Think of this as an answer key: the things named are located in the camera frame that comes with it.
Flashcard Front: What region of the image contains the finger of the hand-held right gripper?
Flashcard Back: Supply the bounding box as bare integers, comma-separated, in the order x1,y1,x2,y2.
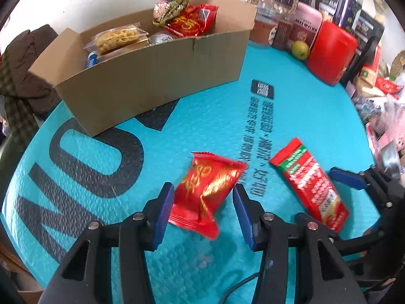
335,222,386,258
328,164,401,210

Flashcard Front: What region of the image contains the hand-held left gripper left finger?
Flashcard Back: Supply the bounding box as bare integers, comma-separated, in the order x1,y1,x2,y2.
38,182,175,304

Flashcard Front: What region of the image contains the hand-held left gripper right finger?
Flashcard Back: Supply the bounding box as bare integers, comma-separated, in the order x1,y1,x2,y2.
232,184,368,304

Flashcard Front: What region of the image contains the red green-edged snack packet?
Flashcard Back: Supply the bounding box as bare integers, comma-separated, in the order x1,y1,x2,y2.
268,137,349,233

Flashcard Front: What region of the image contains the red gold-print snack packet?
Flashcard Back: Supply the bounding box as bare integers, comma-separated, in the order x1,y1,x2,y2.
168,151,248,240

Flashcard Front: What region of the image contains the cardboard box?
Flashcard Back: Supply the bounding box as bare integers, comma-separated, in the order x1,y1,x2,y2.
28,0,258,137

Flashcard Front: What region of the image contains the white patterned snack packet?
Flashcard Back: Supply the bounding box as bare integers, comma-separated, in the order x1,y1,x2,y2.
149,32,178,45

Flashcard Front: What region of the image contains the yellow waffle snack bag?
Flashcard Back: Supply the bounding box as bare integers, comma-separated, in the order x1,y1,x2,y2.
84,22,150,56

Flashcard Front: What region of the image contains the red picture snack bag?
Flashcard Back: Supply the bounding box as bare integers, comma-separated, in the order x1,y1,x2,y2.
163,4,219,37

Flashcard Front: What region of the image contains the brown chestnut snack packet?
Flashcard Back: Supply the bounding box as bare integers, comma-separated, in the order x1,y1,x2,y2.
153,0,192,27

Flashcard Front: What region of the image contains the pile of mixed packets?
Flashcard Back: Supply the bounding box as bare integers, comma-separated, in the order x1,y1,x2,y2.
348,66,405,165

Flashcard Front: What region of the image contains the red canister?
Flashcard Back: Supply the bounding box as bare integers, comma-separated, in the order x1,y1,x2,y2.
307,21,358,86

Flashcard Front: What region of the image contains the round woven mat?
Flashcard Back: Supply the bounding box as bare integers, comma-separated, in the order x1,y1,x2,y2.
389,50,405,80

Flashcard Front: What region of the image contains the yellow-green fruit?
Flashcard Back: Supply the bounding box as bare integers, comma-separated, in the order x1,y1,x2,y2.
291,40,311,61

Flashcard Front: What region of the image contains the large black labelled pouch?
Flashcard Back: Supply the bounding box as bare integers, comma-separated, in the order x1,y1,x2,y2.
343,9,385,99

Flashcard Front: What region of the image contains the brown cardboard carton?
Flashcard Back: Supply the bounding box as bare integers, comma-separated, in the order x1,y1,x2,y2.
0,244,45,304

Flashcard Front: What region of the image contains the pink canister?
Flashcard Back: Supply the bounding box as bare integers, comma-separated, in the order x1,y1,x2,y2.
289,2,323,51

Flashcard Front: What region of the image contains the purple label jar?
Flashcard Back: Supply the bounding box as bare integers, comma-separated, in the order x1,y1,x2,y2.
334,0,363,32

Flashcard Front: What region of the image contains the small black pouch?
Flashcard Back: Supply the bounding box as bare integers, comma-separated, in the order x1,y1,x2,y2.
315,0,339,16

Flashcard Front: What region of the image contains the plaid cloth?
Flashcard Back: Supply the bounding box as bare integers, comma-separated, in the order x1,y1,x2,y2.
0,54,40,153

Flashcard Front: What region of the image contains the brown jacket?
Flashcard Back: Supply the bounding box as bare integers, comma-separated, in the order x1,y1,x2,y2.
0,24,62,115

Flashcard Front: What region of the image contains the black cable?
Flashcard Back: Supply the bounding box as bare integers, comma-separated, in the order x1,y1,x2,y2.
218,272,260,304

